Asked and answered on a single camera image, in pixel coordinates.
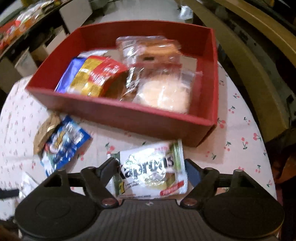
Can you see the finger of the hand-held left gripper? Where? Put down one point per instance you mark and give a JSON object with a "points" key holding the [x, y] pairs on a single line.
{"points": [[9, 193]]}

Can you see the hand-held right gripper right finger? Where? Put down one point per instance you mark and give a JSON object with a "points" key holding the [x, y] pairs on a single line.
{"points": [[193, 173]]}

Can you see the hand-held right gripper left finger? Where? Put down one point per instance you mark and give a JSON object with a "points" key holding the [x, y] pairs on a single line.
{"points": [[108, 169]]}

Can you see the blue foil snack packet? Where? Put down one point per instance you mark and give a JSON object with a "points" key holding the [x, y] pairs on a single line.
{"points": [[64, 143]]}

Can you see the red cardboard box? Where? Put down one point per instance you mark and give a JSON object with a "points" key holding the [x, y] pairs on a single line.
{"points": [[138, 118]]}

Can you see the round bun clear packet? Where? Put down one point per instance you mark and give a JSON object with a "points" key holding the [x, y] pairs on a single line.
{"points": [[161, 95]]}

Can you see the large biscuit packet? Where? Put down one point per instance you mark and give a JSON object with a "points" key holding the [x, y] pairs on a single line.
{"points": [[92, 76]]}

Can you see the brown cake clear packet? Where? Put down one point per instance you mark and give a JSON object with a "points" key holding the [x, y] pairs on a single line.
{"points": [[150, 51]]}

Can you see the white fish snack packet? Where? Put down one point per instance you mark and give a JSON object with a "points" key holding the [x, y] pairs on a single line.
{"points": [[29, 183]]}

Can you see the cherry print tablecloth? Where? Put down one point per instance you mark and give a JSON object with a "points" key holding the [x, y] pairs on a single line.
{"points": [[231, 148]]}

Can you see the tan cracker packet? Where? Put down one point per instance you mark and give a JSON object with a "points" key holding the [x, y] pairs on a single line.
{"points": [[44, 134]]}

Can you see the silver foil bag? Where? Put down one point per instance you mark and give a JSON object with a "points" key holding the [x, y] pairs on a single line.
{"points": [[186, 11]]}

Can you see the dark desk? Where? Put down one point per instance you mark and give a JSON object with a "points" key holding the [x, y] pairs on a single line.
{"points": [[41, 18]]}

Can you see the clear bag of orange packets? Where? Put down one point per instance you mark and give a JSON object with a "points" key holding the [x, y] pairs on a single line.
{"points": [[23, 20]]}

